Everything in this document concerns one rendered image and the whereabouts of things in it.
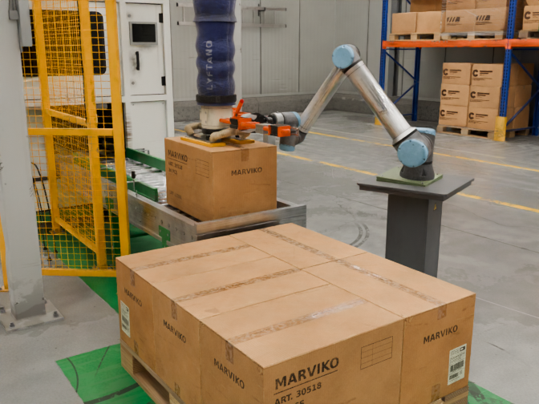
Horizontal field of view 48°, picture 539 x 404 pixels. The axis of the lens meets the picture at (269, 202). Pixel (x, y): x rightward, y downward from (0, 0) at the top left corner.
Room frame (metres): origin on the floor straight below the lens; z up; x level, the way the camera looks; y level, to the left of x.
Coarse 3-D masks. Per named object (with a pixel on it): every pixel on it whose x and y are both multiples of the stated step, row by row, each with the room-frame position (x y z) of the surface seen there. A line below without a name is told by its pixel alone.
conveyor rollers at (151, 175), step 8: (128, 160) 5.04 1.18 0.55; (112, 168) 4.68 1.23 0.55; (128, 168) 4.74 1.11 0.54; (136, 168) 4.69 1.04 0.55; (144, 168) 4.72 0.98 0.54; (152, 168) 4.68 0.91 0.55; (136, 176) 4.40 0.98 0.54; (144, 176) 4.43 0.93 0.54; (152, 176) 4.38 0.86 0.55; (160, 176) 4.41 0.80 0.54; (152, 184) 4.10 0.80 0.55; (160, 184) 4.12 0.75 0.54; (160, 192) 3.92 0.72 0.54; (160, 200) 3.64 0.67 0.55; (176, 208) 3.49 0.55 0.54; (192, 216) 3.27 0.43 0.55
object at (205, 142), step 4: (196, 132) 3.43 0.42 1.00; (184, 136) 3.47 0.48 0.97; (188, 136) 3.45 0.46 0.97; (192, 136) 3.45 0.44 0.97; (196, 136) 3.42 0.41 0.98; (208, 136) 3.31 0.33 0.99; (184, 140) 3.44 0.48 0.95; (188, 140) 3.40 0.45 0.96; (192, 140) 3.36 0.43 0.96; (196, 140) 3.34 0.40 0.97; (200, 140) 3.33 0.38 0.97; (204, 140) 3.30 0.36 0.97; (208, 140) 3.30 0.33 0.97; (200, 144) 3.30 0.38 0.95; (204, 144) 3.26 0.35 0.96; (208, 144) 3.23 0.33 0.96; (212, 144) 3.22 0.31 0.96; (216, 144) 3.23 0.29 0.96; (220, 144) 3.25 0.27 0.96; (224, 144) 3.26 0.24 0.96
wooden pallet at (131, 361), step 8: (120, 344) 2.60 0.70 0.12; (128, 352) 2.52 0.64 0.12; (128, 360) 2.53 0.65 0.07; (136, 360) 2.50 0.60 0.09; (128, 368) 2.53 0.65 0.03; (136, 368) 2.50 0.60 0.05; (144, 368) 2.53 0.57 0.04; (136, 376) 2.48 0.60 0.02; (144, 376) 2.48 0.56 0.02; (152, 376) 2.48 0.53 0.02; (144, 384) 2.41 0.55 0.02; (152, 384) 2.41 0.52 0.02; (160, 384) 2.41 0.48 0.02; (152, 392) 2.34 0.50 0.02; (160, 392) 2.34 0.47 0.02; (168, 392) 2.18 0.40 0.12; (456, 392) 2.15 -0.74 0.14; (464, 392) 2.18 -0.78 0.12; (160, 400) 2.28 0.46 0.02; (168, 400) 2.28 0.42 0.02; (176, 400) 2.12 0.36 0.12; (440, 400) 2.10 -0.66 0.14; (448, 400) 2.13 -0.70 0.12; (456, 400) 2.15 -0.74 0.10; (464, 400) 2.18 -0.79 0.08
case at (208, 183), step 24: (168, 144) 3.52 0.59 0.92; (192, 144) 3.31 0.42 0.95; (240, 144) 3.31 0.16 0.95; (264, 144) 3.32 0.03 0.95; (168, 168) 3.53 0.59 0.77; (192, 168) 3.26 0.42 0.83; (216, 168) 3.08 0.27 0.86; (240, 168) 3.16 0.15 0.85; (264, 168) 3.24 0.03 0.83; (168, 192) 3.54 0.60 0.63; (192, 192) 3.27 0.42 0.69; (216, 192) 3.08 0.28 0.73; (240, 192) 3.16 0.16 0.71; (264, 192) 3.24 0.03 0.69; (216, 216) 3.08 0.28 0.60
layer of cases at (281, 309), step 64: (128, 256) 2.63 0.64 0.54; (192, 256) 2.63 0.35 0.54; (256, 256) 2.63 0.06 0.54; (320, 256) 2.63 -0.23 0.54; (128, 320) 2.51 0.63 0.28; (192, 320) 1.99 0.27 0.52; (256, 320) 1.95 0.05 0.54; (320, 320) 1.95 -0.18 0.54; (384, 320) 1.95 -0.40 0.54; (448, 320) 2.11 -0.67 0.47; (192, 384) 2.01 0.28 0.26; (256, 384) 1.66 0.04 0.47; (320, 384) 1.75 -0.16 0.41; (384, 384) 1.92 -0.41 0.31; (448, 384) 2.12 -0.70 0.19
